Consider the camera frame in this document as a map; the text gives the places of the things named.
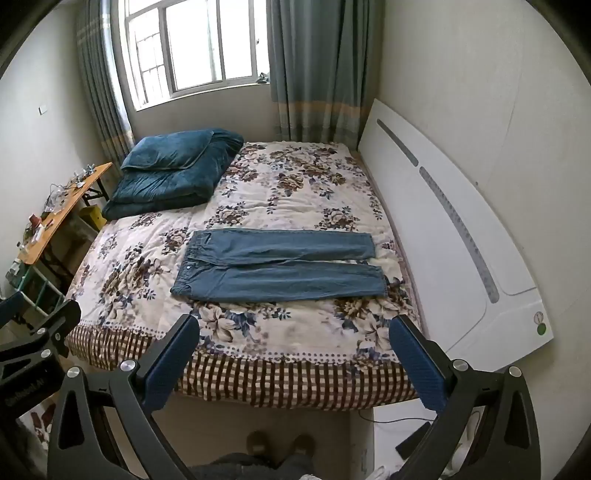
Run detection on person's right shoe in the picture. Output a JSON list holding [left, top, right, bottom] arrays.
[[292, 434, 316, 459]]

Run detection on clear plastic bag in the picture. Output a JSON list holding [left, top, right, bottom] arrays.
[[44, 185, 71, 214]]

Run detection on blue denim pants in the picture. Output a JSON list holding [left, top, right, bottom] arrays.
[[170, 229, 389, 303]]

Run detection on black phone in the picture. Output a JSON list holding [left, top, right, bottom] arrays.
[[394, 421, 433, 461]]

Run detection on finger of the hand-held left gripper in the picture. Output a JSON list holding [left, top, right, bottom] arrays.
[[0, 291, 82, 370]]

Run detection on white headboard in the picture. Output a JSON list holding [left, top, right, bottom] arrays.
[[358, 98, 555, 372]]

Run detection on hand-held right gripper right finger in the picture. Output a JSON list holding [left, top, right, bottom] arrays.
[[388, 315, 541, 480]]

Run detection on black cable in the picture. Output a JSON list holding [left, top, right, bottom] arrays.
[[359, 412, 435, 424]]

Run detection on grey-blue curtain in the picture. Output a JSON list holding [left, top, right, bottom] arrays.
[[268, 0, 386, 151], [76, 0, 137, 164]]

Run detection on wooden folding table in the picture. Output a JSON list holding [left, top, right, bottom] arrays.
[[18, 161, 114, 278]]

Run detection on dark teal garment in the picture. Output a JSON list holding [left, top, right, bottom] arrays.
[[102, 130, 245, 221]]

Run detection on floral bedspread with checked border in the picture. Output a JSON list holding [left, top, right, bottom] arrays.
[[65, 141, 423, 411]]

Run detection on teal pillow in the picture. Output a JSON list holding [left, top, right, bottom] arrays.
[[121, 131, 215, 172]]

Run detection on yellow box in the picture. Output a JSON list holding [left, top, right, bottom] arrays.
[[78, 205, 108, 238]]

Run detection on person's shoe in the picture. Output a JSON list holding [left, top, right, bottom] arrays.
[[292, 434, 316, 459], [247, 431, 274, 459]]

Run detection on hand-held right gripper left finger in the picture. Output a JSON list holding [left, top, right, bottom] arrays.
[[46, 314, 201, 480]]

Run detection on white metal rack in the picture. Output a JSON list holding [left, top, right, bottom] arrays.
[[6, 258, 66, 320]]

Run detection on window with white frame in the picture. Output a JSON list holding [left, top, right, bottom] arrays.
[[113, 0, 271, 110]]

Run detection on person's left shoe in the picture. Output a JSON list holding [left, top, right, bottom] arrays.
[[247, 431, 274, 459]]

